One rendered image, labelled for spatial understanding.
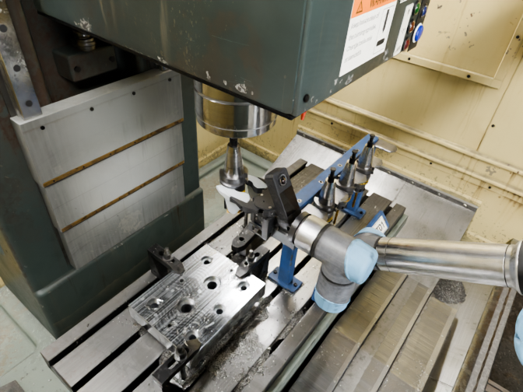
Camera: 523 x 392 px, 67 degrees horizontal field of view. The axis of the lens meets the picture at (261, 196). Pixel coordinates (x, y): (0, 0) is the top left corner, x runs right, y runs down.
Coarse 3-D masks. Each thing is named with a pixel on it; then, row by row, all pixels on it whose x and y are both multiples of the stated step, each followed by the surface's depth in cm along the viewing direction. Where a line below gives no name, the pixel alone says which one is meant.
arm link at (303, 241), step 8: (312, 216) 78; (304, 224) 77; (312, 224) 77; (320, 224) 77; (296, 232) 78; (304, 232) 76; (312, 232) 76; (296, 240) 78; (304, 240) 76; (312, 240) 75; (304, 248) 77
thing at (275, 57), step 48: (48, 0) 76; (96, 0) 67; (144, 0) 59; (192, 0) 54; (240, 0) 49; (288, 0) 45; (336, 0) 48; (144, 48) 65; (192, 48) 58; (240, 48) 52; (288, 48) 48; (336, 48) 53; (384, 48) 68; (240, 96) 57; (288, 96) 51
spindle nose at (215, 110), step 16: (208, 96) 68; (224, 96) 66; (208, 112) 70; (224, 112) 68; (240, 112) 68; (256, 112) 69; (208, 128) 72; (224, 128) 70; (240, 128) 70; (256, 128) 71
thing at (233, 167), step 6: (228, 144) 82; (228, 150) 81; (234, 150) 81; (228, 156) 82; (234, 156) 82; (240, 156) 83; (228, 162) 83; (234, 162) 82; (240, 162) 83; (228, 168) 83; (234, 168) 83; (240, 168) 84; (228, 174) 84; (234, 174) 84; (240, 174) 84
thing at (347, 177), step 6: (348, 162) 105; (348, 168) 106; (354, 168) 106; (342, 174) 108; (348, 174) 106; (354, 174) 107; (342, 180) 108; (348, 180) 107; (354, 180) 109; (348, 186) 108
